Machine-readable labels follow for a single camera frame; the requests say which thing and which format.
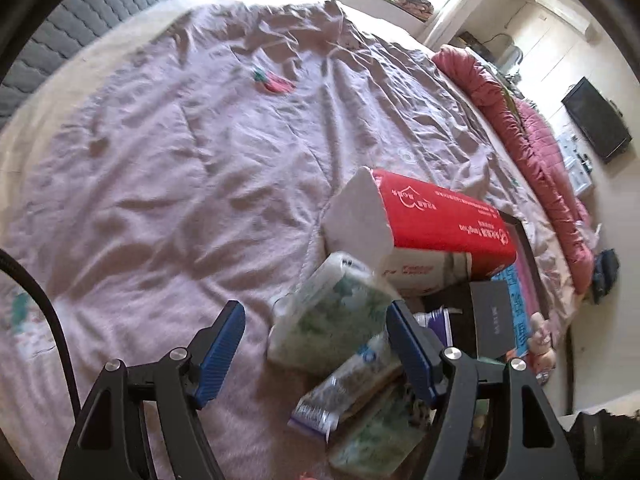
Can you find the grey quilted headboard cover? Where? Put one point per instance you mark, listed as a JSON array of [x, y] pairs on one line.
[[90, 25]]

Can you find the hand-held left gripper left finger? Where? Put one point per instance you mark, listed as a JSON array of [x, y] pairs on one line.
[[222, 351]]

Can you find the white air conditioner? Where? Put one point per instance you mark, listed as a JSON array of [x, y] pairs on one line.
[[565, 10]]

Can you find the black television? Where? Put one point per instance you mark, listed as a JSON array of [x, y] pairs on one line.
[[597, 120]]

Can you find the large green-patterned tissue pack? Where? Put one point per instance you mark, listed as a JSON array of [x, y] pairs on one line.
[[325, 320]]

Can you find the white drawer cabinet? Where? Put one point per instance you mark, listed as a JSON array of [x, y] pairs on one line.
[[575, 165]]

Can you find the purple and white packet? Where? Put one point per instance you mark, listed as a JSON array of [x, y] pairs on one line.
[[435, 325]]

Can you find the lilac bed sheet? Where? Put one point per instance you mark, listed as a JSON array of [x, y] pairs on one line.
[[175, 160]]

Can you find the red and white tissue pack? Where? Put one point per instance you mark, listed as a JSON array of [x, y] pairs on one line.
[[440, 210]]

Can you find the dark shallow box tray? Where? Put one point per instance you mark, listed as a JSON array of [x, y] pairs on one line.
[[530, 250]]

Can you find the dark blue bag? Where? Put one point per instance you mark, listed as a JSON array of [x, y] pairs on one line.
[[606, 275]]

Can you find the pink quilt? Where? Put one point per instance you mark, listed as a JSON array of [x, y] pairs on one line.
[[540, 160]]

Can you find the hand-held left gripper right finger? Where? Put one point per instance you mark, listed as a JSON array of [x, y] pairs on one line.
[[406, 350]]

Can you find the cream plush bunny toy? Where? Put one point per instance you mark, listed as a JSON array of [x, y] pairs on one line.
[[542, 345]]

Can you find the small green-patterned tissue packet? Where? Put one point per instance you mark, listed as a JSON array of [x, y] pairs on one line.
[[380, 435]]

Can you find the snack packet with face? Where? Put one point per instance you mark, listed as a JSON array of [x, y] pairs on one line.
[[340, 385]]

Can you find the white fan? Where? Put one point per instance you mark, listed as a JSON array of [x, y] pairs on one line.
[[511, 57]]

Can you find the grey-blue small box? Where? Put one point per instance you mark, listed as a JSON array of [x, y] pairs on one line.
[[492, 320]]

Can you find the pink and blue book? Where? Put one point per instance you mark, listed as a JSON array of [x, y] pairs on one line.
[[522, 285]]

